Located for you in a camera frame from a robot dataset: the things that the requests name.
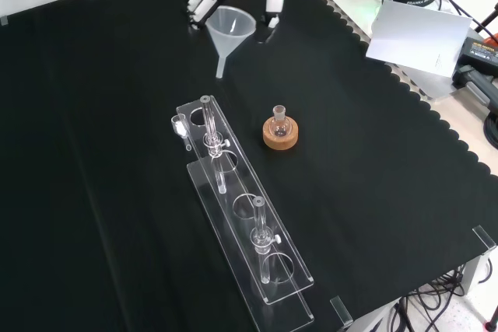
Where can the clear plastic funnel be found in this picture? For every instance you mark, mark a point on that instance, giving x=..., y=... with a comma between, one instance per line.
x=227, y=32

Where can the round-bottom glass flask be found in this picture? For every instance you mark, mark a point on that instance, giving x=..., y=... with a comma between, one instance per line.
x=278, y=128

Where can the clear acrylic funnel stand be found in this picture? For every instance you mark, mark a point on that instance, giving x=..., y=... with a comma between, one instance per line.
x=249, y=231

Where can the white paper card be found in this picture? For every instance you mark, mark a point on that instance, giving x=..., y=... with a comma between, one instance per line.
x=416, y=36

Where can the black bench cloth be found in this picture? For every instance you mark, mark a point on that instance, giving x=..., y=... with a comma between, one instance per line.
x=97, y=153

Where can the grey tape piece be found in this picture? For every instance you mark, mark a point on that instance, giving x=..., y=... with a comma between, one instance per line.
x=3, y=21

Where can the black power adapter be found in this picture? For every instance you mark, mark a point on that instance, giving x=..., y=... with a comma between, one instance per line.
x=480, y=52

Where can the black clamp tool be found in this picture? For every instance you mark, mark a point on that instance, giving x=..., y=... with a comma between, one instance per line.
x=476, y=83

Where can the clear cloth clamp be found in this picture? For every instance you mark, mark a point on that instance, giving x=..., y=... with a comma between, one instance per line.
x=341, y=310
x=484, y=238

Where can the grey table leg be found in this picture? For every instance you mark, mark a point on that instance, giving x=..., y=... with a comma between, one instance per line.
x=475, y=273

